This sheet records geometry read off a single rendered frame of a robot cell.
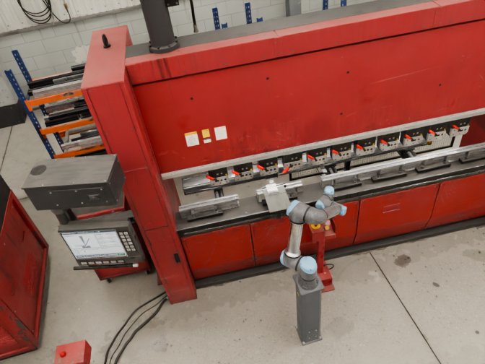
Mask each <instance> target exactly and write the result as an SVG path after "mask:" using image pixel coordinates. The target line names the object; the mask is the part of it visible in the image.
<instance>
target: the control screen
mask: <svg viewBox="0 0 485 364"><path fill-rule="evenodd" d="M61 234H62V236H63V237H64V240H65V241H66V242H67V244H68V246H69V248H70V249H71V251H72V252H73V254H74V255H75V257H76V258H77V259H78V258H91V257H104V256H127V255H126V252H125V251H124V249H123V246H122V245H121V242H120V240H119V238H118V236H117V234H116V232H115V230H96V231H84V232H72V233H61ZM82 251H87V252H88V253H83V252H82Z"/></svg>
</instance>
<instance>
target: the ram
mask: <svg viewBox="0 0 485 364"><path fill-rule="evenodd" d="M133 90H134V94H135V96H136V100H137V103H138V105H139V110H140V112H141V116H142V118H143V121H144V125H145V127H146V130H147V133H148V136H149V141H150V143H151V146H152V149H153V152H154V156H155V158H156V161H157V164H158V168H159V170H160V174H163V173H170V172H173V171H177V170H184V169H188V168H194V167H198V166H202V165H208V164H212V163H219V162H223V161H227V160H234V159H237V158H241V157H247V156H251V155H258V154H262V153H266V152H273V151H276V150H282V149H286V148H290V147H297V146H301V145H305V144H311V143H315V142H321V141H325V140H329V139H336V138H340V137H346V136H350V135H354V134H361V133H365V132H368V131H375V130H378V129H385V128H389V127H393V126H400V125H404V124H410V123H413V122H417V121H424V120H428V119H432V118H439V117H443V116H449V115H452V114H456V113H463V112H467V111H474V110H478V109H482V108H485V18H483V19H477V20H472V21H468V22H462V23H457V24H453V25H446V26H442V27H435V28H430V29H426V30H420V31H415V32H408V33H404V34H400V35H393V36H389V37H384V38H378V39H373V40H366V41H362V42H358V43H351V44H347V45H340V46H336V47H332V48H324V49H320V50H316V51H309V52H305V53H298V54H294V55H290V56H282V57H278V58H271V59H267V60H263V61H256V62H252V63H248V64H241V65H237V66H230V67H225V68H221V69H215V70H210V71H203V72H199V73H195V74H188V75H183V76H179V77H173V78H168V79H161V80H157V81H153V82H146V83H142V84H135V85H133ZM482 114H485V111H483V112H479V113H472V114H468V115H464V116H458V117H454V118H448V119H444V120H440V121H433V122H429V123H423V124H419V125H415V126H409V127H405V128H401V129H394V130H391V131H384V132H380V133H376V134H370V135H366V136H360V137H356V138H352V139H345V140H341V141H337V142H331V143H327V144H321V145H317V146H313V147H306V148H302V149H296V150H292V151H288V152H282V153H278V154H274V155H268V156H264V157H257V158H253V159H249V160H243V161H239V162H233V163H229V164H225V165H218V166H214V167H210V168H204V169H200V170H194V171H190V172H186V173H179V174H176V175H169V176H165V177H162V180H165V179H169V178H176V177H180V176H186V175H190V174H194V173H200V172H204V171H208V170H215V169H218V168H225V167H229V166H233V165H239V164H243V163H249V162H253V161H257V160H264V159H268V158H272V157H278V156H282V155H288V154H292V153H296V152H302V151H306V150H313V149H317V148H321V147H327V146H331V145H335V144H341V143H345V142H352V141H356V140H359V139H366V138H370V137H376V136H380V135H384V134H390V133H394V132H398V131H405V130H409V129H415V128H419V127H423V126H429V125H433V124H440V123H443V122H447V121H454V120H458V119H462V118H468V117H471V116H478V115H482ZM220 126H226V130H227V139H221V140H216V137H215V133H214V128H216V127H220ZM205 129H208V130H209V134H210V137H206V138H203V134H202V130H205ZM195 131H196V133H197V136H198V142H199V144H197V145H193V146H189V147H188V145H187V141H186V138H185V134H187V133H191V132H195ZM209 138H211V142H207V143H204V139H209Z"/></svg>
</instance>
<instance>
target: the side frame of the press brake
mask: <svg viewBox="0 0 485 364"><path fill-rule="evenodd" d="M102 34H105V35H106V37H107V39H108V43H110V44H111V47H109V48H103V45H104V43H103V41H102ZM132 45H133V43H132V40H131V36H130V33H129V31H128V26H127V25H123V26H119V27H111V28H107V29H102V30H95V31H92V37H91V41H90V45H89V51H88V55H87V61H86V65H85V68H84V75H83V78H82V85H81V88H80V89H81V91H82V94H83V96H84V99H85V101H86V103H87V106H88V108H89V111H90V113H91V115H92V118H93V120H94V122H95V125H96V127H97V130H98V132H99V134H100V137H101V139H102V142H103V144H104V146H105V149H106V151H107V153H108V155H111V154H118V156H117V157H118V160H119V162H120V164H121V167H122V169H123V172H124V175H125V177H126V180H125V183H124V185H123V192H124V194H125V196H126V198H127V201H128V203H129V206H130V208H131V211H132V212H133V215H134V217H135V220H136V223H137V225H138V226H139V229H140V231H141V234H142V237H143V239H144V242H145V243H146V245H147V248H148V251H149V253H150V256H151V258H152V261H153V262H154V265H155V267H156V270H157V272H158V275H159V276H160V279H161V281H162V284H163V286H164V289H165V292H166V293H167V296H168V298H169V300H170V303H171V305H172V304H175V303H181V302H185V301H188V300H195V299H197V293H196V284H195V280H194V278H193V275H192V273H191V271H190V268H189V265H188V262H187V259H186V257H185V253H184V250H183V246H182V243H181V241H180V237H179V235H178V232H177V227H176V219H175V213H176V212H179V206H181V203H180V199H179V196H178V192H177V189H176V187H175V182H174V180H173V178H169V179H165V180H162V176H161V174H160V170H159V168H158V164H157V161H156V158H155V156H154V152H153V149H152V146H151V143H150V141H149V136H148V133H147V130H146V127H145V125H144V121H143V118H142V116H141V112H140V110H139V105H138V103H137V100H136V96H135V94H134V90H133V85H131V82H130V79H129V77H128V73H127V71H126V67H125V61H126V46H132Z"/></svg>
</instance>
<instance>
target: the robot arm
mask: <svg viewBox="0 0 485 364"><path fill-rule="evenodd" d="M333 196H334V188H333V187H332V186H326V187H325V188H324V192H323V194H322V196H321V197H320V198H319V200H318V201H317V202H316V204H315V207H316V208H317V209H316V208H314V207H311V206H309V205H307V204H304V203H302V202H300V201H297V200H294V201H293V202H292V203H291V204H290V205H289V206H288V208H287V215H288V216H289V221H290V222H291V224H290V229H289V240H288V245H287V248H285V249H284V250H283V251H282V253H281V257H280V261H281V263H282V264H283V265H284V266H286V267H289V268H290V269H293V270H295V271H296V272H299V273H300V275H299V277H298V284H299V286H300V287H301V288H302V289H303V290H314V289H315V288H316V287H317V286H318V285H319V278H318V276H317V264H316V261H315V260H314V258H312V257H310V256H304V257H303V256H300V255H301V251H300V241H301V237H302V228H303V224H305V223H307V224H310V225H318V224H322V223H324V222H326V221H327V220H331V219H333V218H335V216H336V215H341V216H344V215H345V214H346V210H347V208H346V207H345V206H344V205H342V204H338V203H336V202H334V201H333Z"/></svg>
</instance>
